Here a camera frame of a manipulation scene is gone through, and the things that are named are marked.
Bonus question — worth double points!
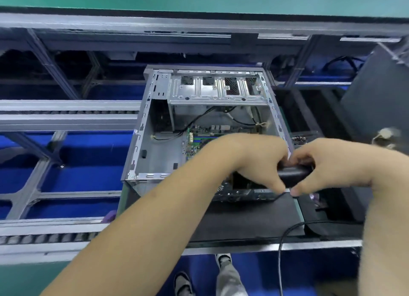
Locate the person's left shoe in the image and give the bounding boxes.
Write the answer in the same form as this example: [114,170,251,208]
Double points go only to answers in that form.
[173,270,196,296]

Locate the grey roller conveyor rail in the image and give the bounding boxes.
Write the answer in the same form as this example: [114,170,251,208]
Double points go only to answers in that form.
[0,216,363,265]

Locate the person's right shoe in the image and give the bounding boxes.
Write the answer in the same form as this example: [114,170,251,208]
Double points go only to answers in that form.
[214,252,235,272]

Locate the person's left hand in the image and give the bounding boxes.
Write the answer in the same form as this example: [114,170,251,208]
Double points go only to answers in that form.
[211,134,292,195]

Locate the black electric screwdriver with cable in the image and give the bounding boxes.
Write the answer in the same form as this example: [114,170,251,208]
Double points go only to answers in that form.
[276,218,363,296]

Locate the person's right hand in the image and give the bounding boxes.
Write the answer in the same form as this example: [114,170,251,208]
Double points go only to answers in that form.
[288,137,385,198]

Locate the person's left forearm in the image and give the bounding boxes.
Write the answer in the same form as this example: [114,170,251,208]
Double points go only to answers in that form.
[41,139,239,296]

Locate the grey flat metal rail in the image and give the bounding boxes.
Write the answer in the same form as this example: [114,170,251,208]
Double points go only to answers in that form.
[0,99,142,133]

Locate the green motherboard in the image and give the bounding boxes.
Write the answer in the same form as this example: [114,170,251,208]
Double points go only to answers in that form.
[184,123,283,202]

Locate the clear plastic screw tray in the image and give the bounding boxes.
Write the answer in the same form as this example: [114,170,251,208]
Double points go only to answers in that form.
[290,131,324,148]

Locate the person's shoe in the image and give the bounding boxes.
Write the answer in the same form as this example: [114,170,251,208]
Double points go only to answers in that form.
[214,252,235,272]
[173,270,196,296]

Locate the yellow black cable bundle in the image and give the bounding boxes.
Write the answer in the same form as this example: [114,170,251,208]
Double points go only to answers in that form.
[373,126,404,151]

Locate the person's grey trousers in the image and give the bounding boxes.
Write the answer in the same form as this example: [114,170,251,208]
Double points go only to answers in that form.
[215,263,249,296]

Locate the grey metal computer case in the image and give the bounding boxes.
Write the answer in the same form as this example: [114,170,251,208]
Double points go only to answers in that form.
[119,63,299,204]

